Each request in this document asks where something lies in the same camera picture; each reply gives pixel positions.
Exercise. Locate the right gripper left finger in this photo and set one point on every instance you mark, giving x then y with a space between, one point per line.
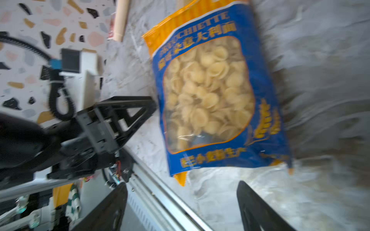
108 215

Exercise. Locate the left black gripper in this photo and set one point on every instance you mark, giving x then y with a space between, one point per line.
71 149

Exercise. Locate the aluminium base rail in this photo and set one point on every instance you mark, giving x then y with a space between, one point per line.
157 206

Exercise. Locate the wooden rolling pin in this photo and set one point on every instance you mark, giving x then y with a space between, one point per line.
120 20

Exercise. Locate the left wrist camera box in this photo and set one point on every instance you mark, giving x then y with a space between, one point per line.
81 69

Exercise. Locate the blue orange orecchiette bag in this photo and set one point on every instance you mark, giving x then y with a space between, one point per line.
217 102

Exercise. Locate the red playing card box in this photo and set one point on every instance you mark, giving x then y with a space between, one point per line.
111 26

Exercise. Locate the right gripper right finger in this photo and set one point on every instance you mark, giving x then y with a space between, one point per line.
256 214

